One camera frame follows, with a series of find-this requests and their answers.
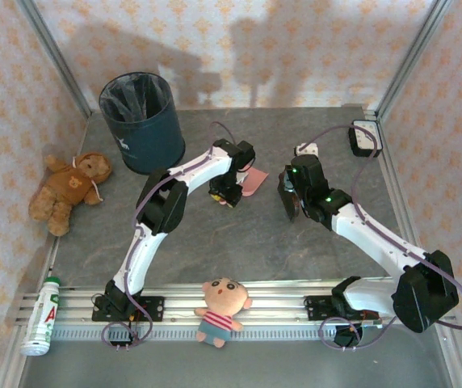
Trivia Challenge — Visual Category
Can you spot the cartoon boy plush doll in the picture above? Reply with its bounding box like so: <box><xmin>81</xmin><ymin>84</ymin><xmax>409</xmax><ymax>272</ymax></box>
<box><xmin>193</xmin><ymin>276</ymin><xmax>254</xmax><ymax>348</ymax></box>

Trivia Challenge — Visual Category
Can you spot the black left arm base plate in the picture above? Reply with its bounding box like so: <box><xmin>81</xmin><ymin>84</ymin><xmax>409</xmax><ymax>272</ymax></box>
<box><xmin>91</xmin><ymin>296</ymin><xmax>165</xmax><ymax>323</ymax></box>

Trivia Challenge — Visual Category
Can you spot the aluminium table side rail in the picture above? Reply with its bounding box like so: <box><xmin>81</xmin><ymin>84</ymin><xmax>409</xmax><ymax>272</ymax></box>
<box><xmin>0</xmin><ymin>236</ymin><xmax>61</xmax><ymax>388</ymax></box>
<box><xmin>376</xmin><ymin>116</ymin><xmax>434</xmax><ymax>292</ymax></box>

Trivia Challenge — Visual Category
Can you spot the black square table clock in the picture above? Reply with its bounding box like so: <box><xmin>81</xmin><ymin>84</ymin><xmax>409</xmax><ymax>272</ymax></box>
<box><xmin>347</xmin><ymin>119</ymin><xmax>384</xmax><ymax>158</ymax></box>

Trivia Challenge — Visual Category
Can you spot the black bin liner bag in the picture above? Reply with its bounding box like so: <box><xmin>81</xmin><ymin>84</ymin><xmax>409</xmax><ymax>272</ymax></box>
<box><xmin>101</xmin><ymin>74</ymin><xmax>172</xmax><ymax>122</ymax></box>

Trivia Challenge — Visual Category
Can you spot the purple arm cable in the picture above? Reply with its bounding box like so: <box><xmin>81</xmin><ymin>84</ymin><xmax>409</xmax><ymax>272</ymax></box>
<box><xmin>305</xmin><ymin>124</ymin><xmax>462</xmax><ymax>352</ymax></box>
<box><xmin>100</xmin><ymin>121</ymin><xmax>248</xmax><ymax>352</ymax></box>

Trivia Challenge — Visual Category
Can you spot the wide aluminium mounting rail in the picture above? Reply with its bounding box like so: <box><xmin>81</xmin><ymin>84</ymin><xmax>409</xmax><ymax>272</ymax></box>
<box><xmin>15</xmin><ymin>282</ymin><xmax>456</xmax><ymax>327</ymax></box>

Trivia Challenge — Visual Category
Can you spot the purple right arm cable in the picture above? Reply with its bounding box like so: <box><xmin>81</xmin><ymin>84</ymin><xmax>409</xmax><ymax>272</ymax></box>
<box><xmin>305</xmin><ymin>124</ymin><xmax>462</xmax><ymax>352</ymax></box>

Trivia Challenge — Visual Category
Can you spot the aluminium frame post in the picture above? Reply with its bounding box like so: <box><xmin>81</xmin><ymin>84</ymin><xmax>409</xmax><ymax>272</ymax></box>
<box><xmin>16</xmin><ymin>0</ymin><xmax>94</xmax><ymax>118</ymax></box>
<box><xmin>376</xmin><ymin>0</ymin><xmax>454</xmax><ymax>120</ymax></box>

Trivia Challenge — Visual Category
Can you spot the pink plastic dustpan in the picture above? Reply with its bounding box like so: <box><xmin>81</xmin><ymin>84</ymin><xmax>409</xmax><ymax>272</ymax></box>
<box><xmin>237</xmin><ymin>168</ymin><xmax>271</xmax><ymax>198</ymax></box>

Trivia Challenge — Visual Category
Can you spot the white plastic drink bottle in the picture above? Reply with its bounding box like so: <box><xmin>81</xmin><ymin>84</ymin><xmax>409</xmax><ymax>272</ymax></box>
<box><xmin>19</xmin><ymin>276</ymin><xmax>62</xmax><ymax>356</ymax></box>

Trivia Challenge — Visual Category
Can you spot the dark wooden brush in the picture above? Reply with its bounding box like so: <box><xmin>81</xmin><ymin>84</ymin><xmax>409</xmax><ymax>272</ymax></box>
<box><xmin>277</xmin><ymin>168</ymin><xmax>305</xmax><ymax>223</ymax></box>

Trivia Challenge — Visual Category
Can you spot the slotted grey cable duct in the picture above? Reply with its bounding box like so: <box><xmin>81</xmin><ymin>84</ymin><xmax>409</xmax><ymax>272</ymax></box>
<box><xmin>48</xmin><ymin>327</ymin><xmax>380</xmax><ymax>343</ymax></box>

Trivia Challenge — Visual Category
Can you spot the dark blue trash bin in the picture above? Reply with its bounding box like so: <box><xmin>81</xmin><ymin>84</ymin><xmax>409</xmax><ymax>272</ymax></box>
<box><xmin>99</xmin><ymin>72</ymin><xmax>187</xmax><ymax>175</ymax></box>

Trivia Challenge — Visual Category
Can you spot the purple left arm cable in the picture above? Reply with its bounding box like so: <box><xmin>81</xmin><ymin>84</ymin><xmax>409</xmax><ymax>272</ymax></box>
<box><xmin>100</xmin><ymin>121</ymin><xmax>248</xmax><ymax>352</ymax></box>

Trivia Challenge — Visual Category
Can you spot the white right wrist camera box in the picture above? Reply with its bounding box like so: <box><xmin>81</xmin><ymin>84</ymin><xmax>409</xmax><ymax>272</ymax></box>
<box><xmin>294</xmin><ymin>141</ymin><xmax>320</xmax><ymax>157</ymax></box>

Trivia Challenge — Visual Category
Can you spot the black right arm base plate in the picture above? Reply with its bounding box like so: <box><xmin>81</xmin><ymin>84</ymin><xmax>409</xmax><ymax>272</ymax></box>
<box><xmin>304</xmin><ymin>294</ymin><xmax>380</xmax><ymax>324</ymax></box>

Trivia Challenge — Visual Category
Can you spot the brown teddy bear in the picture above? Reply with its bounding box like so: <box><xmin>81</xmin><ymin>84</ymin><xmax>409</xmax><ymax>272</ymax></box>
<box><xmin>27</xmin><ymin>151</ymin><xmax>114</xmax><ymax>238</ymax></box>

